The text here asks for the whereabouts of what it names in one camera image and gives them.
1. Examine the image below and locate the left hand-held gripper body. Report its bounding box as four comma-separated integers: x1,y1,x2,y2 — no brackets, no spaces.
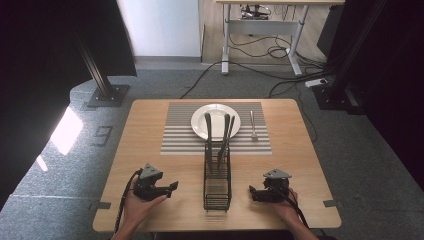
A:
133,162,172,202

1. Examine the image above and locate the person's left hand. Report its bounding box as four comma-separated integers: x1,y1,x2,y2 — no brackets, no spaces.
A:
122,178,168,228

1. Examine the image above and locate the silver fork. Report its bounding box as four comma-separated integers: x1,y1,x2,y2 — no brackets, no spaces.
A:
249,110,260,141

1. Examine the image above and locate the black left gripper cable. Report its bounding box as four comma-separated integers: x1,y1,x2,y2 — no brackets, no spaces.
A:
113,168,144,234

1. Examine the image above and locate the black metal stand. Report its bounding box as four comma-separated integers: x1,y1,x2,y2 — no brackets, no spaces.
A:
73,31,131,109
312,0,390,112

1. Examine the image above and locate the white-legged wooden desk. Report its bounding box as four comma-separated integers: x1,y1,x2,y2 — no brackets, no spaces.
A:
214,0,346,77

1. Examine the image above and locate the white power strip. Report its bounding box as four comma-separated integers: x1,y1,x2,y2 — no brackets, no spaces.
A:
304,77,329,89

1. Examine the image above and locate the black floor cable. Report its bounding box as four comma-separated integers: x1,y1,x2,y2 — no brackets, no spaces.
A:
268,78,318,144
179,60,224,100

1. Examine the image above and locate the white plate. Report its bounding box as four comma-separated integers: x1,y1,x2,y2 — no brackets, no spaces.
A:
190,103,242,142

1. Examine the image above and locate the black curtain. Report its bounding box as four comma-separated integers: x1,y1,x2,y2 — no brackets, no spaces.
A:
316,0,424,192
0,0,138,212

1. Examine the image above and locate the black wire cutlery rack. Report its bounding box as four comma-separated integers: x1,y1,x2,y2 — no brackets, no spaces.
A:
202,142,233,212

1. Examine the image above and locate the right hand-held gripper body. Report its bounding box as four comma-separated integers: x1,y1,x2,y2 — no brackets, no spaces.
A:
254,168,293,204

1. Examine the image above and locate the grey floor socket box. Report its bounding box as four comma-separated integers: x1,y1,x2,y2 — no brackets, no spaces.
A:
92,125,114,147

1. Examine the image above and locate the person's right hand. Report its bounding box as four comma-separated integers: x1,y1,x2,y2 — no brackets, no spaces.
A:
267,188,300,225

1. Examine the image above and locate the tangle of cables under desk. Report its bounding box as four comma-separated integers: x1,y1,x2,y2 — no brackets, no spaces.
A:
228,34,331,81

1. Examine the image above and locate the grey striped placemat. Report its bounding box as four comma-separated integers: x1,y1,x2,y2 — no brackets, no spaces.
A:
160,101,273,156

